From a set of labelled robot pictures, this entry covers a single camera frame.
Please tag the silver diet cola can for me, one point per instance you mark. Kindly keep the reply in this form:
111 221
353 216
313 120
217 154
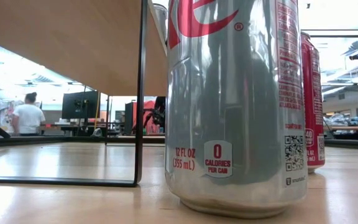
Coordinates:
235 109

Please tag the black monitor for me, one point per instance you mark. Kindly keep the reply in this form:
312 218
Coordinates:
79 104
128 113

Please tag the floral cloth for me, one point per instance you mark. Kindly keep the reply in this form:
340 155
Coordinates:
3 115

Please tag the wooden workbench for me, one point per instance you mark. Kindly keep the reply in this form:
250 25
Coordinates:
353 127

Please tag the black ceiling fixture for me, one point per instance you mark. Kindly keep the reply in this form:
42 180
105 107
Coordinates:
356 56

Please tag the red cola can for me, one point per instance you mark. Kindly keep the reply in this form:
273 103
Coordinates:
314 93

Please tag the red panel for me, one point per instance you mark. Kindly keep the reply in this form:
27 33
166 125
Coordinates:
149 107

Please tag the plastic-wrapped items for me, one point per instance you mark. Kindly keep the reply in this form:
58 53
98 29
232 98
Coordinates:
343 119

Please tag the yellow pole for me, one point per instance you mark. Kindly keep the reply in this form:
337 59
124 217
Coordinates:
97 109

